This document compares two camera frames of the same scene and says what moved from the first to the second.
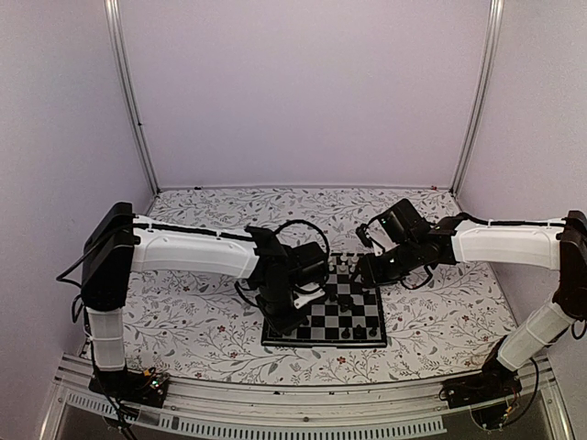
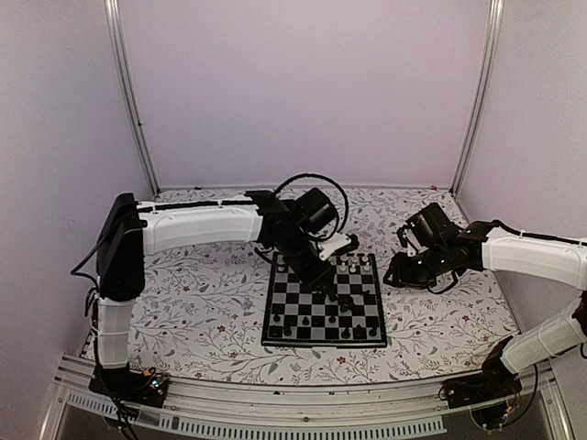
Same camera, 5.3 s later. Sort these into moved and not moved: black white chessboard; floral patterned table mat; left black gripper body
Moved: left black gripper body
Not moved: floral patterned table mat; black white chessboard
